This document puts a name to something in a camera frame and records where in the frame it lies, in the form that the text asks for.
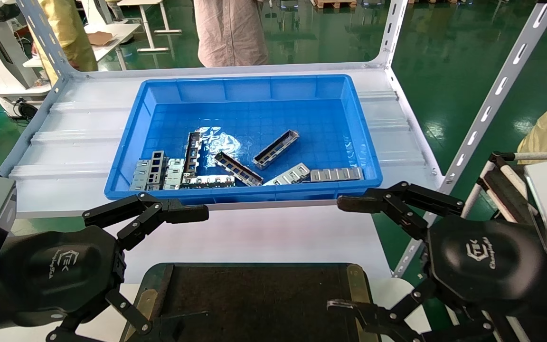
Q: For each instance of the dark grey slotted metal part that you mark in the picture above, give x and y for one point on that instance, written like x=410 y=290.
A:
x=158 y=168

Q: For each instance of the wooden pallet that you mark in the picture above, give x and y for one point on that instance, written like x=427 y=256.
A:
x=335 y=4

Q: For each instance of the black white folding stand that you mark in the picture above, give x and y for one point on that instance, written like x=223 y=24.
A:
x=501 y=183

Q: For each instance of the pale flat metal part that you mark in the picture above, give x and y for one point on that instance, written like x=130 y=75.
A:
x=174 y=173

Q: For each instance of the blue plastic bin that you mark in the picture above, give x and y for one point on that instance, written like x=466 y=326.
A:
x=264 y=114

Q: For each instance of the cardboard box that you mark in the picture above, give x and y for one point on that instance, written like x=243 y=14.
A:
x=100 y=38

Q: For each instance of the white table with thin legs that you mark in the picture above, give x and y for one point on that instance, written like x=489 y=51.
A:
x=145 y=19

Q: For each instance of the long silver metal part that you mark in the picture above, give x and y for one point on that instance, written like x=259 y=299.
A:
x=207 y=181

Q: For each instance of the white metal shelf rack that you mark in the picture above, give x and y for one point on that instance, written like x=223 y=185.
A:
x=79 y=137

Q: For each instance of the light grey slotted metal part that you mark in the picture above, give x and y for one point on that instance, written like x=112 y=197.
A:
x=140 y=176

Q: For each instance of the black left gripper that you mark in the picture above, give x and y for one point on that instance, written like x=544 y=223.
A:
x=55 y=270

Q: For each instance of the upright open metal cage part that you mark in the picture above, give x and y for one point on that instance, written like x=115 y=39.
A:
x=193 y=152

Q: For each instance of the grey ribbed flat metal part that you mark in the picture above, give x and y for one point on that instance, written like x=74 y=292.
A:
x=335 y=174

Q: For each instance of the black container tray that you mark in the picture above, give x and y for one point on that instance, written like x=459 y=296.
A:
x=254 y=304

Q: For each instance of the dark open metal cage part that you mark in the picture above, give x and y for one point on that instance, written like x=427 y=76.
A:
x=238 y=168

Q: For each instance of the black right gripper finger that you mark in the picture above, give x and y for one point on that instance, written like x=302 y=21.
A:
x=349 y=308

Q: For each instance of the person in beige shirt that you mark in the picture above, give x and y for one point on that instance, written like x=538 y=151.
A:
x=231 y=28

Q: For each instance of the silver ribbed flat metal part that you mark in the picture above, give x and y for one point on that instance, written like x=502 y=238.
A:
x=287 y=175

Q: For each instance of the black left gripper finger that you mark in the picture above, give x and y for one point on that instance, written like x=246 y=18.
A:
x=183 y=213

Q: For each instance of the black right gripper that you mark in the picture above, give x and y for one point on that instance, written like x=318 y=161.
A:
x=482 y=261

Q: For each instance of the person in yellow coat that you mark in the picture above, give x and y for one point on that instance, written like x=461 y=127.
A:
x=67 y=28

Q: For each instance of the clear plastic bag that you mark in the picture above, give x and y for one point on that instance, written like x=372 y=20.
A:
x=221 y=142

